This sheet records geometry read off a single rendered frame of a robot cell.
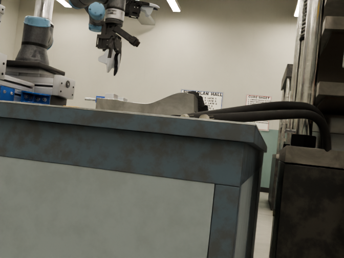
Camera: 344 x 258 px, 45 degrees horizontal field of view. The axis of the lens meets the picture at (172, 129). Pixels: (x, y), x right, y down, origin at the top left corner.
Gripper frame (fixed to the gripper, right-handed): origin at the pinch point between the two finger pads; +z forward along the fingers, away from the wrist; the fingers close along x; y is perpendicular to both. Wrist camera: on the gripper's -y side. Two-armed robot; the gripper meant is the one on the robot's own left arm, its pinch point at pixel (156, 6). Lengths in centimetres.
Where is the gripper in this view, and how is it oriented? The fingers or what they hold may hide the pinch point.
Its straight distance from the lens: 225.4
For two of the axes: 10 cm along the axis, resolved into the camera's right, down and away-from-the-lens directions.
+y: -1.4, 9.9, 0.9
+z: 9.8, 1.2, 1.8
